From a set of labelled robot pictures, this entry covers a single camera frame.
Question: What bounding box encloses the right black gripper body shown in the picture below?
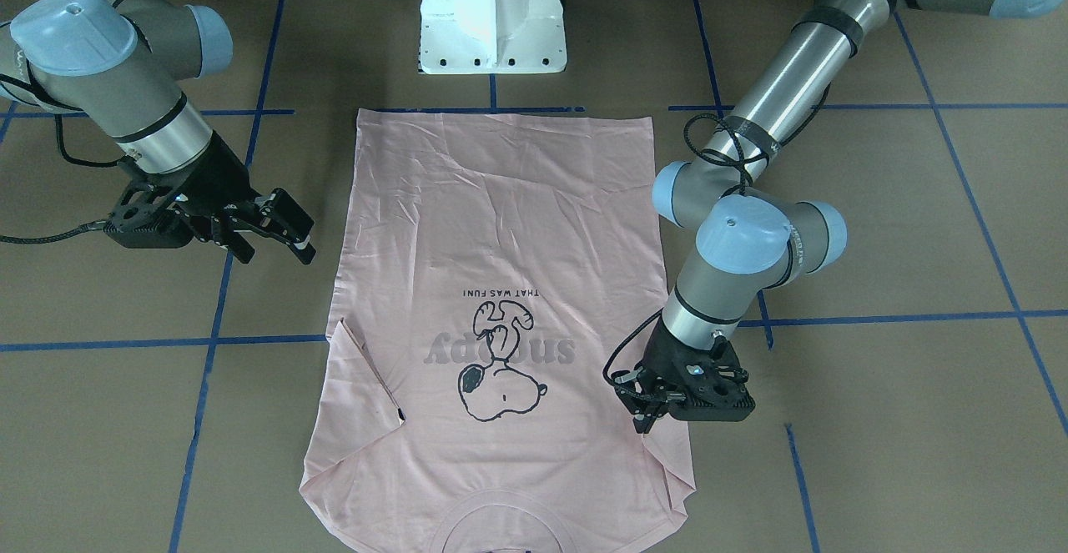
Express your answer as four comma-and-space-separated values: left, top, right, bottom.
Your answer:
134, 133, 260, 241

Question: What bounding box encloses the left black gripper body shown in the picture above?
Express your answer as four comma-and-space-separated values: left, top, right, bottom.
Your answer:
637, 317, 718, 415

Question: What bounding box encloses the pink snoopy t-shirt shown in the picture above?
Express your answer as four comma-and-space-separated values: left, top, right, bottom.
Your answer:
299, 109, 697, 552

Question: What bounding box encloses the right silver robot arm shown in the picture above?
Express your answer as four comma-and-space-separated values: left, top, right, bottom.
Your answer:
3, 0, 315, 264

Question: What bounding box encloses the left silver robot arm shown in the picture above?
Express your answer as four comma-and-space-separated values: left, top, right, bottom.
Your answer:
603, 0, 1065, 435

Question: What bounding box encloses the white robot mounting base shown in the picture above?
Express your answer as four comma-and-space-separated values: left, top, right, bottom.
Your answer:
417, 0, 568, 75

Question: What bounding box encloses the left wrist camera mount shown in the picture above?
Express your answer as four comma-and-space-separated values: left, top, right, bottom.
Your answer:
668, 338, 756, 421

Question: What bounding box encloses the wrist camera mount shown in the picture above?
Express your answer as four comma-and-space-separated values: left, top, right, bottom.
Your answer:
668, 338, 756, 421
103, 180, 194, 249

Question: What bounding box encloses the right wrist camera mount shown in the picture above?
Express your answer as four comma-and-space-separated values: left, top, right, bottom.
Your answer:
103, 180, 194, 249

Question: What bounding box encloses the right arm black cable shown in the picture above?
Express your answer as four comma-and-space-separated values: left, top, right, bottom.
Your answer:
0, 94, 126, 244

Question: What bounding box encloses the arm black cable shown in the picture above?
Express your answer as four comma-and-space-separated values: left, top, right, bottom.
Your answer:
601, 86, 835, 388
0, 94, 126, 244

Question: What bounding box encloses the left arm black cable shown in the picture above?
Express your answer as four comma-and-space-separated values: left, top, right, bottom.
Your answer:
601, 86, 835, 388

